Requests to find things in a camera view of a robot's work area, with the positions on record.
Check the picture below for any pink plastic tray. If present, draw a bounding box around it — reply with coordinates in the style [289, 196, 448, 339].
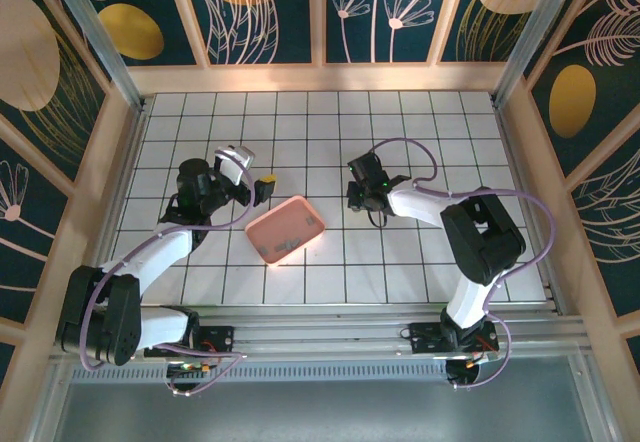
[243, 194, 327, 269]

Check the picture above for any wooden table surround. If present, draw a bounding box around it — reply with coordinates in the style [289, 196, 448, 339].
[0, 61, 640, 442]

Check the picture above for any perforated metal strip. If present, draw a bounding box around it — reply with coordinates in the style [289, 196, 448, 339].
[69, 365, 581, 383]

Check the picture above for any grey metal panel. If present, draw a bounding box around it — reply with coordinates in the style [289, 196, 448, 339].
[29, 381, 616, 442]

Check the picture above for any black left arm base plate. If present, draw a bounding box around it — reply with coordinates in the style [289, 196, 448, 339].
[192, 325, 236, 358]

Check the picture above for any aluminium mounting rail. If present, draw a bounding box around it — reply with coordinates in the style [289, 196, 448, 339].
[49, 301, 591, 363]

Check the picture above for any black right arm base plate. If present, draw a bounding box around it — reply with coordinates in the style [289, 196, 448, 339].
[408, 321, 501, 358]

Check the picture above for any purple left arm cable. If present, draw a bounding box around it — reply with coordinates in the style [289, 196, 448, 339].
[79, 147, 259, 397]

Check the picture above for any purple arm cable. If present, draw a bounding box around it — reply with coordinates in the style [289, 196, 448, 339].
[369, 136, 559, 391]
[79, 147, 259, 397]

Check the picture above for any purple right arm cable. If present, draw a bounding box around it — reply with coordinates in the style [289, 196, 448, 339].
[369, 136, 559, 391]

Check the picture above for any aluminium corner post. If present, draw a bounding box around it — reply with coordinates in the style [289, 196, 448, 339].
[39, 0, 146, 108]
[492, 0, 599, 108]

